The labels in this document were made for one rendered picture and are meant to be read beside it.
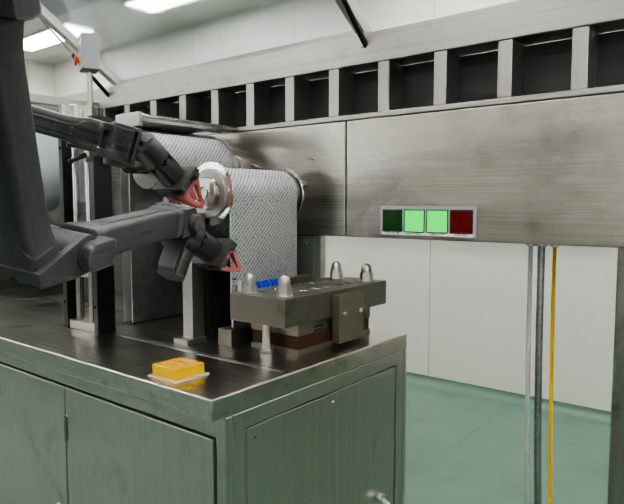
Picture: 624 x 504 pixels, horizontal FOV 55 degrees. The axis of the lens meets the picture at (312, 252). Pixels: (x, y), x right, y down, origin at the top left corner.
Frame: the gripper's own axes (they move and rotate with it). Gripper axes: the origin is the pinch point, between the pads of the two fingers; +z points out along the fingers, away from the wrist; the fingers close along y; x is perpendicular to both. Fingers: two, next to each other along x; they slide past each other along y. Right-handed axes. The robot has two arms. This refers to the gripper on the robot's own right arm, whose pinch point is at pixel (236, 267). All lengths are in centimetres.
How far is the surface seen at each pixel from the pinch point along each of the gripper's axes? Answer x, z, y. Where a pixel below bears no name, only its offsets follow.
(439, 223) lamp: 23.7, 20.6, 36.7
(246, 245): 5.9, 0.1, 0.2
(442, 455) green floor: -13, 196, -25
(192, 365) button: -25.8, -14.1, 13.3
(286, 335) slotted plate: -12.1, 6.5, 15.4
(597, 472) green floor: 1, 219, 39
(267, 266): 4.7, 9.2, 0.3
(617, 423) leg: -7, 57, 73
